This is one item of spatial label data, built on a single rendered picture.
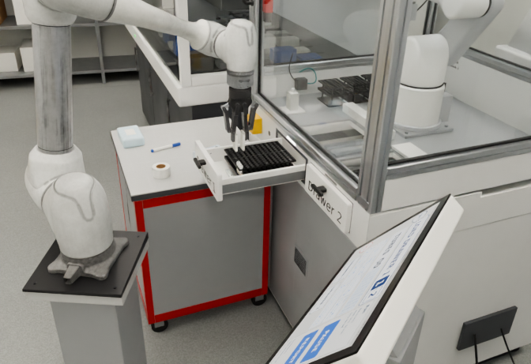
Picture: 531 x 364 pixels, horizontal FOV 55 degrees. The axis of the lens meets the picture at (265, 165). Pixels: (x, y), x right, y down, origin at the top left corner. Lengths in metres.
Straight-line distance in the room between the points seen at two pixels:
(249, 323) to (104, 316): 0.98
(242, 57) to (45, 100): 0.59
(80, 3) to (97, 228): 0.60
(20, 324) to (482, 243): 2.01
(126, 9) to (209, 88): 1.28
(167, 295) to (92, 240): 0.84
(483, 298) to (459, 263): 0.27
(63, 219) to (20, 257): 1.61
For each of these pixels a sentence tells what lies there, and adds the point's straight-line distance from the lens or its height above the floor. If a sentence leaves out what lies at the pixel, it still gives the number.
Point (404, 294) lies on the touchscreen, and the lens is 0.89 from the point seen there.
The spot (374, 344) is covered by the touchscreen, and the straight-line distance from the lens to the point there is 0.80.
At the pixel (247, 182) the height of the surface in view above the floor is 0.87.
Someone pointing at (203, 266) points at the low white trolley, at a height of 0.34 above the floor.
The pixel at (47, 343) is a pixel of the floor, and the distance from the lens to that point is 2.55.
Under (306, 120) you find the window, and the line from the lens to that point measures 1.83.
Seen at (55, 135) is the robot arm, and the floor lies 1.13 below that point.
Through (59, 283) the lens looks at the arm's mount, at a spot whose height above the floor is 0.77.
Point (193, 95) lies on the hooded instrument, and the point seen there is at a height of 0.86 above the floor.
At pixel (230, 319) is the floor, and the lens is 2.50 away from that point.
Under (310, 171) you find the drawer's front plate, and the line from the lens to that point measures 1.78.
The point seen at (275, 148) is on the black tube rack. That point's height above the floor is 0.90.
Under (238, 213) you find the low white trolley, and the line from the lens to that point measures 2.15.
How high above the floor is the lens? 1.76
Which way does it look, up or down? 28 degrees down
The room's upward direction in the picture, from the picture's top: 1 degrees clockwise
